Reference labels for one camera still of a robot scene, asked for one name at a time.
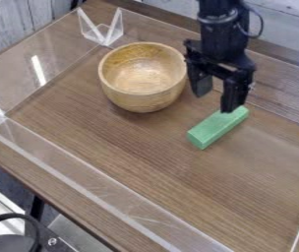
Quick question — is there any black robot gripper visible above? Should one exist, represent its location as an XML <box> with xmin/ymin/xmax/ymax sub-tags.
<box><xmin>185</xmin><ymin>13</ymin><xmax>257</xmax><ymax>113</ymax></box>

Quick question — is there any green rectangular block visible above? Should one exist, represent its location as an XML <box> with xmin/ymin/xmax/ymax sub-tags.
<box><xmin>188</xmin><ymin>106</ymin><xmax>250</xmax><ymax>150</ymax></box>

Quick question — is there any light wooden bowl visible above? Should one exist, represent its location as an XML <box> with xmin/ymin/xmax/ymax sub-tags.
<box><xmin>98</xmin><ymin>41</ymin><xmax>188</xmax><ymax>113</ymax></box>

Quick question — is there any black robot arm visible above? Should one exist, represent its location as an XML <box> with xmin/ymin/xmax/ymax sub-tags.
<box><xmin>185</xmin><ymin>0</ymin><xmax>257</xmax><ymax>113</ymax></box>

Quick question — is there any black metal table leg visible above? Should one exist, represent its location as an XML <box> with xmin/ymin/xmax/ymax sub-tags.
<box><xmin>31</xmin><ymin>196</ymin><xmax>44</xmax><ymax>221</ymax></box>

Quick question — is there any clear acrylic tray wall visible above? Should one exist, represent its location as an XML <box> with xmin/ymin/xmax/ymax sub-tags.
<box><xmin>0</xmin><ymin>0</ymin><xmax>299</xmax><ymax>252</ymax></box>

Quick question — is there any clear acrylic corner bracket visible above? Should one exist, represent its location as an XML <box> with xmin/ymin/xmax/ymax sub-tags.
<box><xmin>78</xmin><ymin>8</ymin><xmax>123</xmax><ymax>46</ymax></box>

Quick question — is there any black metal base plate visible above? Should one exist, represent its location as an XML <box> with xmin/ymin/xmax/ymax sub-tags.
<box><xmin>24</xmin><ymin>216</ymin><xmax>78</xmax><ymax>252</ymax></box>

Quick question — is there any black cable loop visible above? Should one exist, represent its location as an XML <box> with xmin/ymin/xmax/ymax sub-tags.
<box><xmin>0</xmin><ymin>212</ymin><xmax>42</xmax><ymax>252</ymax></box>

